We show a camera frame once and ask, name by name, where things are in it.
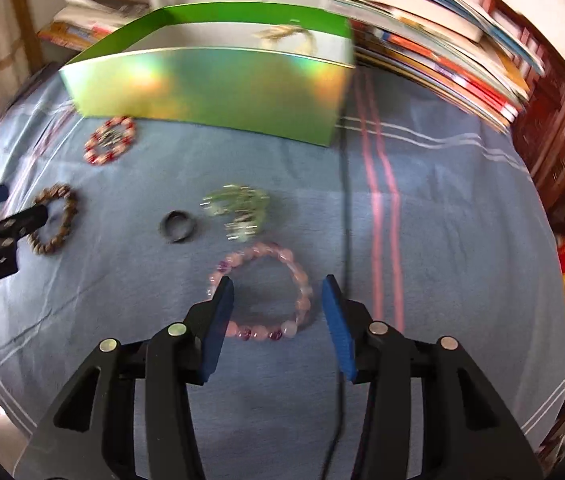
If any green cardboard box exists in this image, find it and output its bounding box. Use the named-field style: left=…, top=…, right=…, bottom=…
left=61, top=1, right=354, bottom=146

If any right stack of books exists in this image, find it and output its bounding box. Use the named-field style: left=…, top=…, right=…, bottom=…
left=323, top=0, right=546, bottom=131

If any small silver bead ring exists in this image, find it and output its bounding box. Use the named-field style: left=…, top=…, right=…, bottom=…
left=99, top=128, right=125, bottom=149

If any stack of books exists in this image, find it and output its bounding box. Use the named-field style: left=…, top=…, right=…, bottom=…
left=37, top=0, right=150, bottom=52
left=323, top=0, right=546, bottom=131

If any white strap wrist watch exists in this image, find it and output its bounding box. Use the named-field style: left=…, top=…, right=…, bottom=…
left=253, top=24, right=317, bottom=55

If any red white bead bracelet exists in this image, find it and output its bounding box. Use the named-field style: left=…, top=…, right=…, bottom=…
left=83, top=115, right=138, bottom=166

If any pink crystal bead bracelet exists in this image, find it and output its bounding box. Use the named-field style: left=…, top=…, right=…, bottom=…
left=205, top=240, right=317, bottom=343

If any dark wooden headboard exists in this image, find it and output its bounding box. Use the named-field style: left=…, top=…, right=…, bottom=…
left=481, top=0, right=565, bottom=237

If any left stack of books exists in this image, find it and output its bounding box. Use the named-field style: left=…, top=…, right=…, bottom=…
left=37, top=0, right=150, bottom=52

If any dark metal ring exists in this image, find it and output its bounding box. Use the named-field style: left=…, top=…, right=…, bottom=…
left=158, top=210, right=198, bottom=245

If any brown wooden bead bracelet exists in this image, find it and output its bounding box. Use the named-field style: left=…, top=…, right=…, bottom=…
left=27, top=183, right=80, bottom=257

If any blue striped bed sheet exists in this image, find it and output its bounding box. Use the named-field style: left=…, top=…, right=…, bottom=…
left=0, top=58, right=565, bottom=480

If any green jade bead bracelet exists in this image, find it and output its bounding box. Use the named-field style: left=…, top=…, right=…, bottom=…
left=199, top=183, right=272, bottom=242

